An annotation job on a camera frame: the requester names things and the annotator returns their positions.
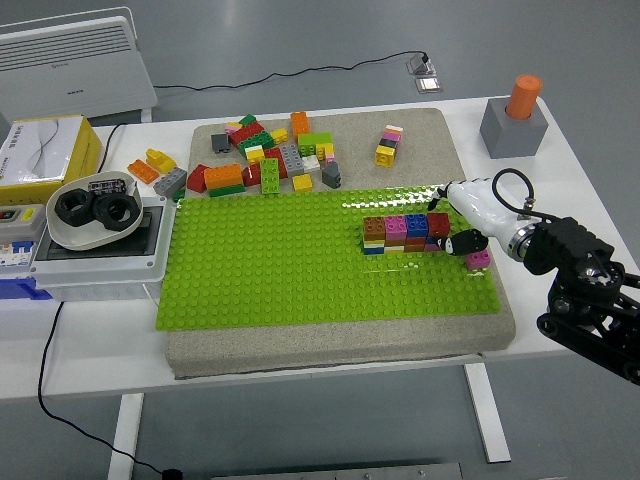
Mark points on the light grey long brick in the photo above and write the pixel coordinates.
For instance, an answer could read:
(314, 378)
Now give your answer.
(292, 160)
(170, 182)

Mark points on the magenta square brick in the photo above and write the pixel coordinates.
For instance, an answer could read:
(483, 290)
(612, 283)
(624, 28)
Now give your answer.
(478, 260)

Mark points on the red square brick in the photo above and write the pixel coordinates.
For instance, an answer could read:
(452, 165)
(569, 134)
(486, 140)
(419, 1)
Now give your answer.
(439, 224)

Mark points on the orange flat brick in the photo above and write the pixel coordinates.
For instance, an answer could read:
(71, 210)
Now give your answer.
(143, 171)

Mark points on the white square brick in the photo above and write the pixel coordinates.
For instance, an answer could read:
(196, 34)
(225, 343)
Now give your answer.
(310, 164)

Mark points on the large orange brick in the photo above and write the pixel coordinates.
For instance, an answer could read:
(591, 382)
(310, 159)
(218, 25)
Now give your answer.
(223, 176)

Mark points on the orange white yellow brick stack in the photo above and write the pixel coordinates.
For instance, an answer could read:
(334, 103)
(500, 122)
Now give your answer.
(394, 248)

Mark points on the large black nut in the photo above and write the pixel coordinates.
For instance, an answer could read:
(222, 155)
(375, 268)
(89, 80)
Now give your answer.
(85, 217)
(102, 220)

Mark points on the red slope brick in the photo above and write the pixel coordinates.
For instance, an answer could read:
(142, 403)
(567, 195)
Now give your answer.
(197, 179)

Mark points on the small pink yellow brick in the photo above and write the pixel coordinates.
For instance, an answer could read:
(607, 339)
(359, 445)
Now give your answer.
(233, 128)

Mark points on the pink square brick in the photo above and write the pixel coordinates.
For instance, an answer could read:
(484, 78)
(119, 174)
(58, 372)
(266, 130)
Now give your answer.
(395, 227)

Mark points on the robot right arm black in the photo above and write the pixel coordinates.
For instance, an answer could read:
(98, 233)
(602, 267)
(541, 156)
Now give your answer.
(565, 240)

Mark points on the small black patterned part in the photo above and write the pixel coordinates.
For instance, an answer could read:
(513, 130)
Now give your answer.
(106, 186)

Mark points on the pink flat brick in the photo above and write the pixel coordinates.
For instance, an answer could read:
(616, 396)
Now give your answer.
(432, 247)

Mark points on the white yellow blue brick stack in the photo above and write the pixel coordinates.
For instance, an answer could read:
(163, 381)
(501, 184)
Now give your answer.
(374, 248)

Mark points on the small green piece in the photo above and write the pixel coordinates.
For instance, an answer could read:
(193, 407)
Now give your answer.
(178, 195)

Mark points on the green studded baseplate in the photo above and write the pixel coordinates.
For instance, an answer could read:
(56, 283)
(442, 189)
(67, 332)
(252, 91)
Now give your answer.
(275, 260)

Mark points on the orange cylinder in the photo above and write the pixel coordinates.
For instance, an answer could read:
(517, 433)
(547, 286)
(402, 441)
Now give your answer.
(523, 95)

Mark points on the yellow white tissue box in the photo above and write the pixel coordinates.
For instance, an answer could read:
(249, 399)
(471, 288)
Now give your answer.
(35, 150)

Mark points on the lime green long brick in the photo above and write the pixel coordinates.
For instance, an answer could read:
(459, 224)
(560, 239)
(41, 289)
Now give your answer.
(315, 141)
(270, 176)

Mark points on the dark green long brick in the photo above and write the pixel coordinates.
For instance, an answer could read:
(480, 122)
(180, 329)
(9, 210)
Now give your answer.
(255, 145)

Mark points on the metal floor plate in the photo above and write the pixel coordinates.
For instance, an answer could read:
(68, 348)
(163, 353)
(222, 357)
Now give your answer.
(429, 85)

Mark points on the grey-brown mat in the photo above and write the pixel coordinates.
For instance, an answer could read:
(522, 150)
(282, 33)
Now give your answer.
(425, 150)

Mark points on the white bowl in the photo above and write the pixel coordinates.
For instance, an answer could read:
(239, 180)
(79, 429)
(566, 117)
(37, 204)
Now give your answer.
(75, 240)

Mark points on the yellow curved brick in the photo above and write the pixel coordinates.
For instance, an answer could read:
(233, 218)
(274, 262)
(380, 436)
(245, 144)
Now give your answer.
(161, 161)

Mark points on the yellow black pink brick stack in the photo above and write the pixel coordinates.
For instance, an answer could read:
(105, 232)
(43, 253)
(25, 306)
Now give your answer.
(387, 150)

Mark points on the dark green flat brick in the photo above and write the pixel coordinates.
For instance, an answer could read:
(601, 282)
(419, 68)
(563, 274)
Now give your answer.
(227, 190)

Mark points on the robot right hand white shell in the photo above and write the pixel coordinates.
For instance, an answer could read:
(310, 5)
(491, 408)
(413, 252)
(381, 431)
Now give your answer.
(482, 207)

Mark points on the orange long brick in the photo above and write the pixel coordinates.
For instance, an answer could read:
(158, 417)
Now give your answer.
(300, 125)

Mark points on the grey block holder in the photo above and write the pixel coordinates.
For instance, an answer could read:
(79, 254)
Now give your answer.
(510, 137)

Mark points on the dark grey slope brick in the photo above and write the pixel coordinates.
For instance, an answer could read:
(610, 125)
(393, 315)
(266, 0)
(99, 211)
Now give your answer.
(331, 176)

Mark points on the open metal floor socket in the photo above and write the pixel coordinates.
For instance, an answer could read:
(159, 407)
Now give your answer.
(422, 67)

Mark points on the small green brick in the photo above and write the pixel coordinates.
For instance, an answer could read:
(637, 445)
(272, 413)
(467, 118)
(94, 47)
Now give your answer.
(247, 120)

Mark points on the brown square brick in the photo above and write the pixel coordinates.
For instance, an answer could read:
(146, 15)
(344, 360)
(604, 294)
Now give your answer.
(374, 229)

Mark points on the large red brick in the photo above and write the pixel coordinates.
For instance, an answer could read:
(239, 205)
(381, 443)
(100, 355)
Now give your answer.
(246, 133)

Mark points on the grey metal plate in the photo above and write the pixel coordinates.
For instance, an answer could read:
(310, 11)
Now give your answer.
(350, 472)

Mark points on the white table leg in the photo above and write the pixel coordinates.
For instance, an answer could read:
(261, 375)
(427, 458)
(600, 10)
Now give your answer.
(125, 435)
(487, 415)

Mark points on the grey circuit breaker unit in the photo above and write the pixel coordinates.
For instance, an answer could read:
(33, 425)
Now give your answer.
(20, 235)

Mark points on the red long brick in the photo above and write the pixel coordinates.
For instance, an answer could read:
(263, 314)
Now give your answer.
(276, 159)

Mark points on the grey electrical enclosure box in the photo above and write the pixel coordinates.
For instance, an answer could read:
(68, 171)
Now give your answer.
(100, 275)

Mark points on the dark red brick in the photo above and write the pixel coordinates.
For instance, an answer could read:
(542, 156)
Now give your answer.
(415, 244)

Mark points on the yellow square brick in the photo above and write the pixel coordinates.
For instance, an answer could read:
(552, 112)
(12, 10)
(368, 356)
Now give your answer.
(324, 151)
(302, 183)
(279, 136)

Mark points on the white panel heater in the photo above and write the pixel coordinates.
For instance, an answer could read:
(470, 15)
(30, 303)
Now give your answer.
(75, 65)

